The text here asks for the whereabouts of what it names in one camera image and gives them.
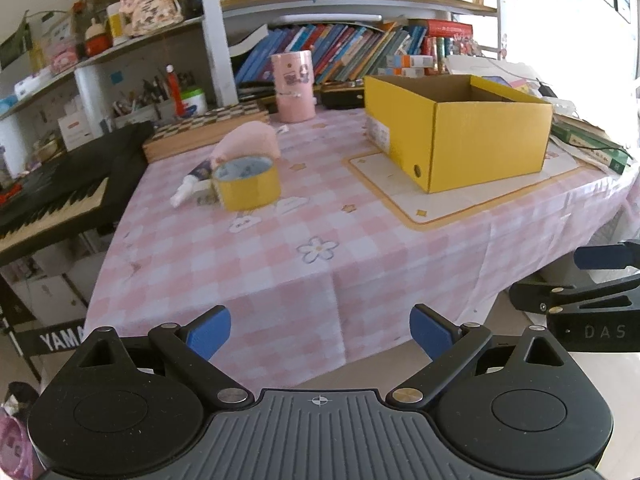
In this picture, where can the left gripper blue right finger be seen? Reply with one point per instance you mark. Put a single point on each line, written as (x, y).
(453, 351)

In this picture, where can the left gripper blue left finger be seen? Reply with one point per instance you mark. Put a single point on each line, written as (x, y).
(187, 351)

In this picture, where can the blue white spray bottle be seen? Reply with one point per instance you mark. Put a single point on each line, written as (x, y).
(198, 180)

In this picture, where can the yellow packing tape roll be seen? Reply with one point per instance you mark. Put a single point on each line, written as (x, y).
(247, 183)

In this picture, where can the pink plush pig toy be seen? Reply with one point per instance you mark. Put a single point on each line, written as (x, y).
(249, 139)

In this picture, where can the pink checkered tablecloth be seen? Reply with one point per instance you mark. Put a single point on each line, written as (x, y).
(328, 274)

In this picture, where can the green white book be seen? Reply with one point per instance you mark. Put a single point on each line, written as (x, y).
(591, 147)

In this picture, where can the black Yamaha keyboard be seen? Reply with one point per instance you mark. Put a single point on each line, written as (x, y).
(51, 242)

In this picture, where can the wooden chessboard box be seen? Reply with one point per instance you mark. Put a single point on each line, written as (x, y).
(197, 131)

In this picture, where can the yellow cardboard box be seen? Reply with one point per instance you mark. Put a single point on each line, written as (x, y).
(451, 131)

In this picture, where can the white green lidded jar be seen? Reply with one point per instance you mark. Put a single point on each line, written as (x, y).
(194, 102)

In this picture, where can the smartphone on table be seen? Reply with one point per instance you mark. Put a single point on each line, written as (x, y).
(498, 80)

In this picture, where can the red glue bottle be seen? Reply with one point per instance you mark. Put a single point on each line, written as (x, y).
(175, 91)

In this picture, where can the black case by canister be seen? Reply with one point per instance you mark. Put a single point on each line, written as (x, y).
(342, 97)

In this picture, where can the pink cylindrical canister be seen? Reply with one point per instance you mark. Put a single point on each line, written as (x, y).
(293, 78)

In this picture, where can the row of colourful books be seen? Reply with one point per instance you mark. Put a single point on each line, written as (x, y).
(340, 52)

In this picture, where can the red dictionary book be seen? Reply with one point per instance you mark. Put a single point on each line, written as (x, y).
(448, 29)

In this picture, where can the red white doll jar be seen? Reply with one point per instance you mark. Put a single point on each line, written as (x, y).
(97, 38)

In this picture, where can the white bookshelf unit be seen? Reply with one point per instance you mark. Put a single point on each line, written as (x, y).
(220, 21)

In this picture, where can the floral cat figurine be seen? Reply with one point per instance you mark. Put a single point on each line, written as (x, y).
(147, 16)

